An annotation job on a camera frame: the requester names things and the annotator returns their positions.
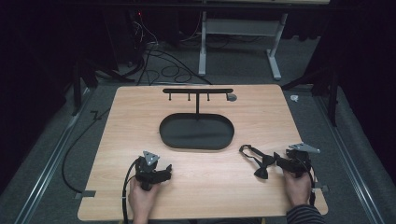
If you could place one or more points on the person's right hand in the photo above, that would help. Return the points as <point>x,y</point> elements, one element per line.
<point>297,188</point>

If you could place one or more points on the metal floor rail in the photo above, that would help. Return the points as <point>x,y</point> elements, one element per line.
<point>49,161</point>
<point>348,155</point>

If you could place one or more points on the black hook stand with tray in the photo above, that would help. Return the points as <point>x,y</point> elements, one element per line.
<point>196,130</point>

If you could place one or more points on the black bow tie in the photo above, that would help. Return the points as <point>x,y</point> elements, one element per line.
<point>263,163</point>

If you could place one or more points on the grey tape strip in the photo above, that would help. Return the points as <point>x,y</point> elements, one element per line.
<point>321,188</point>
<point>85,194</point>

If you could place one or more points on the grey round disc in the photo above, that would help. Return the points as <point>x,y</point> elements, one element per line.
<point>231,97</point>

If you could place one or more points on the black tripod stand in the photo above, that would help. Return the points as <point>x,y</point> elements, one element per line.
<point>81,77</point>
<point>330,87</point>

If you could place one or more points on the person's left hand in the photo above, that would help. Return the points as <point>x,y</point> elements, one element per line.
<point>141,199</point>

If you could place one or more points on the white desk frame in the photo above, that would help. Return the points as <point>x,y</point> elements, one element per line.
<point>239,28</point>

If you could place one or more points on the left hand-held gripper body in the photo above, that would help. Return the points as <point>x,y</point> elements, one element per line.
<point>146,174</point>

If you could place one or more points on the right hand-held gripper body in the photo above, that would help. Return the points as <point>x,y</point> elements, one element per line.
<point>299,162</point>

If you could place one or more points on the small white scrap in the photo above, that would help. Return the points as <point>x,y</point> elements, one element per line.
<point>294,98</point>

